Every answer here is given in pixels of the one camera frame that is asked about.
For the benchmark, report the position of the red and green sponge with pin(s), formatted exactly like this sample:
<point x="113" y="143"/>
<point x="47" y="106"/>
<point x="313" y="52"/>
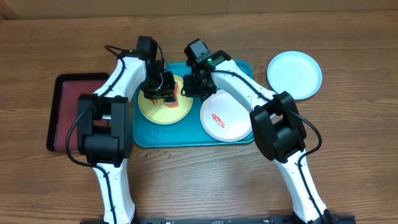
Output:
<point x="172" y="102"/>

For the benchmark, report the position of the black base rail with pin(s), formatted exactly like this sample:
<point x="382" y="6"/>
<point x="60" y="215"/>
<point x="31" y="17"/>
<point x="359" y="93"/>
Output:
<point x="275" y="219"/>

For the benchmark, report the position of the light blue plate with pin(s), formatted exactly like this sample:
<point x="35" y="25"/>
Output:
<point x="296" y="73"/>

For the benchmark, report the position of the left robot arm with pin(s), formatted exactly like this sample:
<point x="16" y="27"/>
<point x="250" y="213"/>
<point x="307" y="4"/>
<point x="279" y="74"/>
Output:
<point x="104" y="122"/>

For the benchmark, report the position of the black and red tray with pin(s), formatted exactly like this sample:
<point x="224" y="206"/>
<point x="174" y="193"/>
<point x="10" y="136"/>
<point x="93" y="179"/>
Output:
<point x="68" y="87"/>

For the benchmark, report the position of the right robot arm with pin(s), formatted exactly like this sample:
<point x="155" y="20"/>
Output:
<point x="277" y="126"/>

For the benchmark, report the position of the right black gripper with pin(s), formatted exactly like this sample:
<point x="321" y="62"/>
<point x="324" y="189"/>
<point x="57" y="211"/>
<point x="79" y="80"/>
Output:
<point x="193" y="91"/>

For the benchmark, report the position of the white plate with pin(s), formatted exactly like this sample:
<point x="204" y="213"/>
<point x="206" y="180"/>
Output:
<point x="224" y="118"/>

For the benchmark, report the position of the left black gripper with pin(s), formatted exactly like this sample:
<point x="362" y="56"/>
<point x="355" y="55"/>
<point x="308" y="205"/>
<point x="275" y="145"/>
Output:
<point x="165" y="93"/>

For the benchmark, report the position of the yellow-green plate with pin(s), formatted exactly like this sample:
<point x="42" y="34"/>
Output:
<point x="159" y="113"/>

